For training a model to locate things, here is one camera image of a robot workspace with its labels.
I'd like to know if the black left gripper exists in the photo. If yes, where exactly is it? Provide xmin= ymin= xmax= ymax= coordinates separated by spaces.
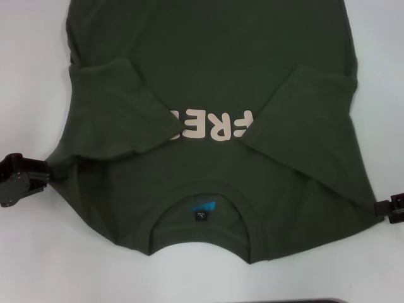
xmin=0 ymin=152 xmax=66 ymax=208

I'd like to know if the dark green FREE! t-shirt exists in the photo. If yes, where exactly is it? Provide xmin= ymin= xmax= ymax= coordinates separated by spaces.
xmin=47 ymin=0 xmax=385 ymax=263

